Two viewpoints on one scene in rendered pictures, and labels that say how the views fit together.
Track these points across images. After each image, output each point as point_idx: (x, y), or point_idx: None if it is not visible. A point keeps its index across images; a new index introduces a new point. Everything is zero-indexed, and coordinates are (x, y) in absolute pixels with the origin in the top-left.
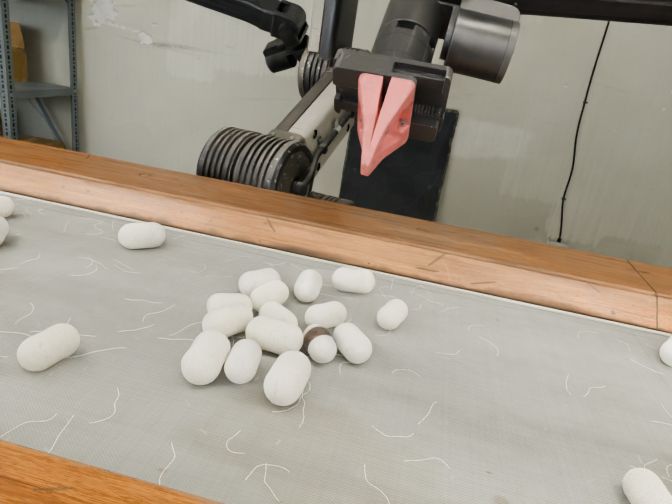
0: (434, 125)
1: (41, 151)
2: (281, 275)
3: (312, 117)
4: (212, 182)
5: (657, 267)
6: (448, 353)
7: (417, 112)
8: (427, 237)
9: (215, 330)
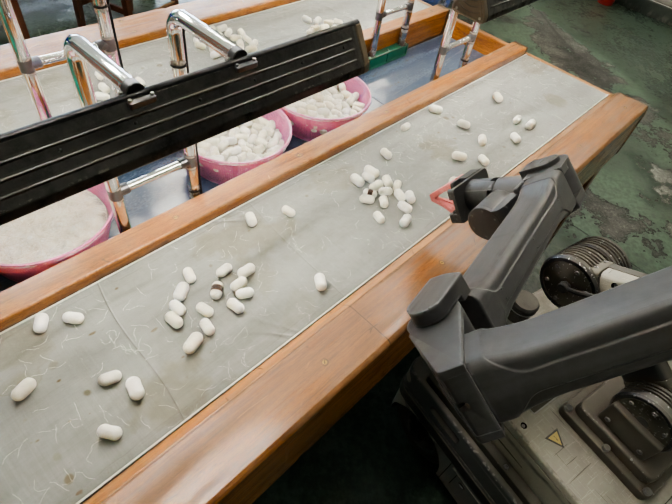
0: (450, 213)
1: None
2: (422, 211)
3: (627, 278)
4: None
5: (373, 346)
6: (356, 223)
7: None
8: (432, 258)
9: (376, 170)
